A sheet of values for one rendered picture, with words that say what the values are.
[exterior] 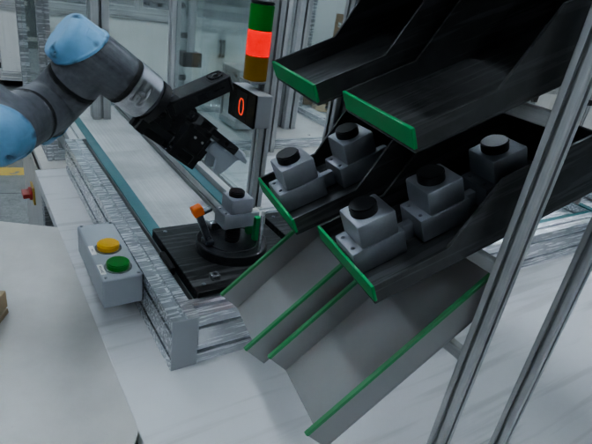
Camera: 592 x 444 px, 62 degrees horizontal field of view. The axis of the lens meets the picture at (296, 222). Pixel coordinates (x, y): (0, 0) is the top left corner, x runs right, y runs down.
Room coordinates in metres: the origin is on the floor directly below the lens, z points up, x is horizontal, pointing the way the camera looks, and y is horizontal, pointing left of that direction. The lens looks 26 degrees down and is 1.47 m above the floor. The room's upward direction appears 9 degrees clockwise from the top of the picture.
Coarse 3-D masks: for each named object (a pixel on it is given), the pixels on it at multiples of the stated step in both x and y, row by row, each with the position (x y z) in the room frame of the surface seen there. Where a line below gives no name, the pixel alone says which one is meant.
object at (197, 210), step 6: (198, 204) 0.82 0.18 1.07; (192, 210) 0.80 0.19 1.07; (198, 210) 0.80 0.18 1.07; (204, 210) 0.82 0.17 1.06; (210, 210) 0.82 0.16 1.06; (198, 216) 0.80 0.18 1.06; (198, 222) 0.81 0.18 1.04; (204, 222) 0.82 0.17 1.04; (204, 228) 0.82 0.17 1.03; (204, 234) 0.82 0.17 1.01; (210, 234) 0.82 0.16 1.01
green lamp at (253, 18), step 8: (256, 8) 1.06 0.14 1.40; (264, 8) 1.06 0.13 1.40; (272, 8) 1.07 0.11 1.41; (256, 16) 1.06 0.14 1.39; (264, 16) 1.06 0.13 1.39; (272, 16) 1.07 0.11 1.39; (248, 24) 1.07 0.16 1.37; (256, 24) 1.06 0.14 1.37; (264, 24) 1.06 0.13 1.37; (272, 24) 1.08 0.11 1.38
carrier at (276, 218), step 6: (270, 216) 1.03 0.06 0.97; (276, 216) 1.04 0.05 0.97; (270, 222) 1.00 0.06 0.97; (276, 222) 1.00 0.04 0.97; (282, 222) 1.01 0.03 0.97; (270, 228) 1.00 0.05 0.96; (276, 228) 0.98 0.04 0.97; (282, 228) 0.98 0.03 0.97; (288, 228) 0.98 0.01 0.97; (282, 234) 0.96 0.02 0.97
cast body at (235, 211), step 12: (228, 192) 0.87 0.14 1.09; (240, 192) 0.85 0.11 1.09; (228, 204) 0.84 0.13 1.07; (240, 204) 0.84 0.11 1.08; (252, 204) 0.86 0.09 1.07; (216, 216) 0.85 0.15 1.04; (228, 216) 0.83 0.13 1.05; (240, 216) 0.84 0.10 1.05; (252, 216) 0.86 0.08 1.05; (228, 228) 0.83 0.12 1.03
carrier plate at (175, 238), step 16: (192, 224) 0.93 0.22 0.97; (208, 224) 0.94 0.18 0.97; (160, 240) 0.84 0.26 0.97; (176, 240) 0.85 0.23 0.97; (192, 240) 0.86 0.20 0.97; (272, 240) 0.92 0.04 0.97; (176, 256) 0.79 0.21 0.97; (192, 256) 0.80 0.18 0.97; (192, 272) 0.75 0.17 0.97; (208, 272) 0.76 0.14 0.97; (224, 272) 0.77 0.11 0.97; (240, 272) 0.78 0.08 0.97; (192, 288) 0.71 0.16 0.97; (208, 288) 0.71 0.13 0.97; (224, 288) 0.72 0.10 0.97
